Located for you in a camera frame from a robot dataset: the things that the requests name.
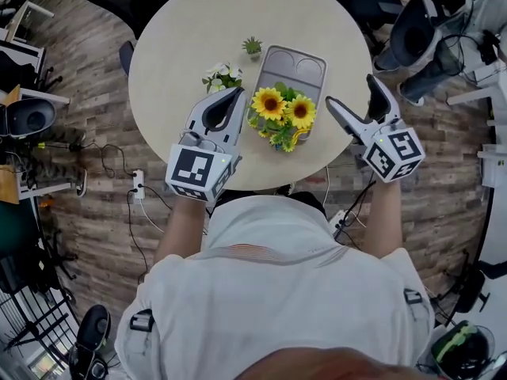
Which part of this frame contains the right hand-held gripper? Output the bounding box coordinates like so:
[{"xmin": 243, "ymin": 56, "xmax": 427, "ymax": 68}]
[{"xmin": 325, "ymin": 73, "xmax": 427, "ymax": 184}]

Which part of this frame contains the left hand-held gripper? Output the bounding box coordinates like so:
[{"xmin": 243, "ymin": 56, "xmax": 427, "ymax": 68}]
[{"xmin": 165, "ymin": 86, "xmax": 247, "ymax": 203}]

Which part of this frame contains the yellow sunflower bouquet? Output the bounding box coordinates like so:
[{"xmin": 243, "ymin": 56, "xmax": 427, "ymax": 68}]
[{"xmin": 247, "ymin": 81, "xmax": 318, "ymax": 154}]

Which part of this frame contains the grey plastic tray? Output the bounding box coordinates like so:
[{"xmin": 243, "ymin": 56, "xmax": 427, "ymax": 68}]
[{"xmin": 247, "ymin": 44, "xmax": 329, "ymax": 144}]

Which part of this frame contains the person's right forearm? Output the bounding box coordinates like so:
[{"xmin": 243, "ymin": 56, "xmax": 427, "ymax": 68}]
[{"xmin": 362, "ymin": 180, "xmax": 404, "ymax": 260}]

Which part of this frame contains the person's left forearm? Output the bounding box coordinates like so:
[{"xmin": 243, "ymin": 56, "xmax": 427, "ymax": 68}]
[{"xmin": 153, "ymin": 196, "xmax": 209, "ymax": 264}]

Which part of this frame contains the white flower potted plant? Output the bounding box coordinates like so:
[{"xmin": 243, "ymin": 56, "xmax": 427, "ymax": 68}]
[{"xmin": 201, "ymin": 61, "xmax": 243, "ymax": 95}]

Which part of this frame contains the small green potted plant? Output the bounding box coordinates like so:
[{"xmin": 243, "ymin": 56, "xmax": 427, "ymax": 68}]
[{"xmin": 242, "ymin": 36, "xmax": 263, "ymax": 62}]

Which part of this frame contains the dark blue chair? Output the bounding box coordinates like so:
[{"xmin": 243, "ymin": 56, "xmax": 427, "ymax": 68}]
[{"xmin": 118, "ymin": 40, "xmax": 135, "ymax": 77}]

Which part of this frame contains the person's white shirt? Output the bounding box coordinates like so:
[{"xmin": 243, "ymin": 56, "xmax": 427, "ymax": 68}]
[{"xmin": 114, "ymin": 195, "xmax": 436, "ymax": 380}]

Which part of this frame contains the standing fan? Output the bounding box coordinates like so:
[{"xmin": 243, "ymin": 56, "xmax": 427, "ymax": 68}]
[{"xmin": 430, "ymin": 321, "xmax": 496, "ymax": 380}]

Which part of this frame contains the black metal rack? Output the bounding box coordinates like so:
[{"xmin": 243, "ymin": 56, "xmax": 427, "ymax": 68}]
[{"xmin": 0, "ymin": 283, "xmax": 80, "ymax": 355}]

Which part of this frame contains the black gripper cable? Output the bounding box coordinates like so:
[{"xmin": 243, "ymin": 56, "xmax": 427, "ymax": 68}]
[{"xmin": 332, "ymin": 180, "xmax": 377, "ymax": 241}]

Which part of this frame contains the white power cable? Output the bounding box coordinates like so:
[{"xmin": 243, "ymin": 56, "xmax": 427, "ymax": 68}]
[{"xmin": 139, "ymin": 202, "xmax": 166, "ymax": 234}]

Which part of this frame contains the black power cable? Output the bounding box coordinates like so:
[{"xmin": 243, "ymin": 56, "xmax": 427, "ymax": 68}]
[{"xmin": 69, "ymin": 142, "xmax": 171, "ymax": 284}]

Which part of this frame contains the black strap buckle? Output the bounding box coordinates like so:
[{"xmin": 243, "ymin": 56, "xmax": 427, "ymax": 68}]
[
  {"xmin": 402, "ymin": 288, "xmax": 424, "ymax": 306},
  {"xmin": 129, "ymin": 309, "xmax": 154, "ymax": 333}
]

